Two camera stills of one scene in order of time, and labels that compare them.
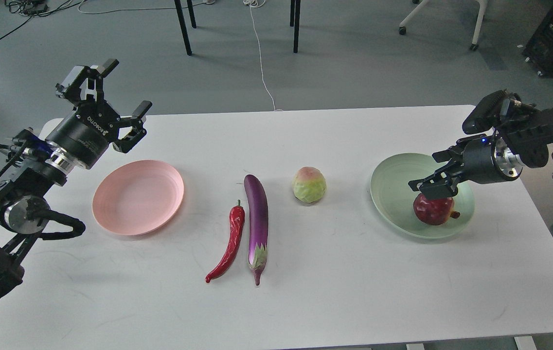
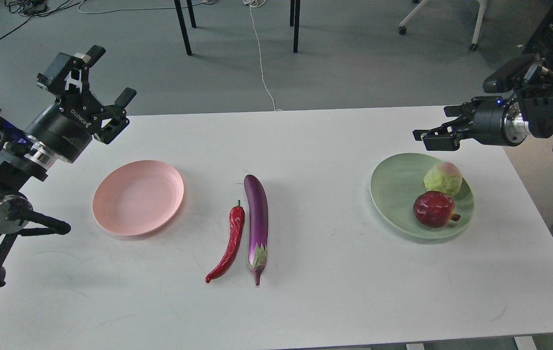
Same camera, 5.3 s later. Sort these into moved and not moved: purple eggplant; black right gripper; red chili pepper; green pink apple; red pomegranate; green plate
Moved: green pink apple; black right gripper
Not moved: purple eggplant; red chili pepper; green plate; red pomegranate
